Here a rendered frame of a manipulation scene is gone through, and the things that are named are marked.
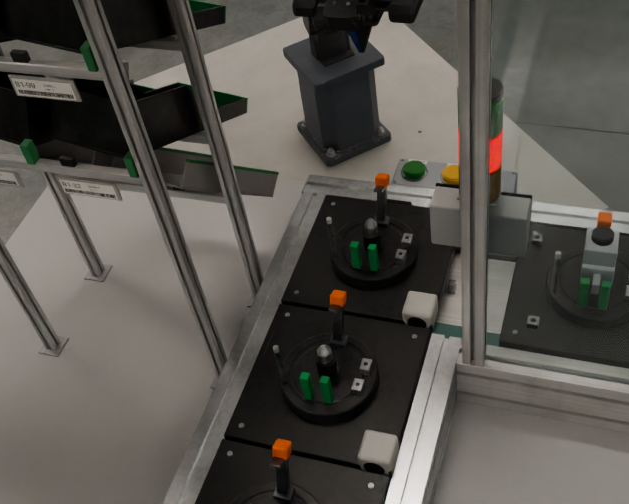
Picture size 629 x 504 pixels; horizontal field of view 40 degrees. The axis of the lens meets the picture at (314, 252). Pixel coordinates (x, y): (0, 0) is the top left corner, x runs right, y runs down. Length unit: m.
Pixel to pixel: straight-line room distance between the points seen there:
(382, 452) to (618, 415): 0.35
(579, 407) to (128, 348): 0.73
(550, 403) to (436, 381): 0.17
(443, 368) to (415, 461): 0.15
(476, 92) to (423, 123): 0.89
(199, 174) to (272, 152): 0.52
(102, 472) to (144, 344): 0.24
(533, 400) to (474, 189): 0.41
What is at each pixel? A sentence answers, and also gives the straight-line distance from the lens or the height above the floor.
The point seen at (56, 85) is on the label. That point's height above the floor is 1.45.
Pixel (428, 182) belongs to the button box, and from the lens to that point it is 1.53.
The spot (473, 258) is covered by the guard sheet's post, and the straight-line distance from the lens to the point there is 1.11.
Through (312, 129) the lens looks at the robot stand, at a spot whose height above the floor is 0.90.
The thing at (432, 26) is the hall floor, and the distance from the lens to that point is 3.64.
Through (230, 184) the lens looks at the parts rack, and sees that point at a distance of 1.30.
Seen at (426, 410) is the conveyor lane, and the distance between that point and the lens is 1.24.
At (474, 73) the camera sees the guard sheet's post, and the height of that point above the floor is 1.46.
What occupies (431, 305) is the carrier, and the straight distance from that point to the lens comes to 1.30.
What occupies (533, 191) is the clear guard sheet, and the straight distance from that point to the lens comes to 1.02.
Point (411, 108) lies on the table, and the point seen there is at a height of 0.86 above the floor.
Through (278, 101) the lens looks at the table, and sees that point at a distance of 1.92.
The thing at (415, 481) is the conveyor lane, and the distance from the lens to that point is 1.18.
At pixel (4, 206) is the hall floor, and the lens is 3.29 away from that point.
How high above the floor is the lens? 2.01
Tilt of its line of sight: 47 degrees down
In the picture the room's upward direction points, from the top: 11 degrees counter-clockwise
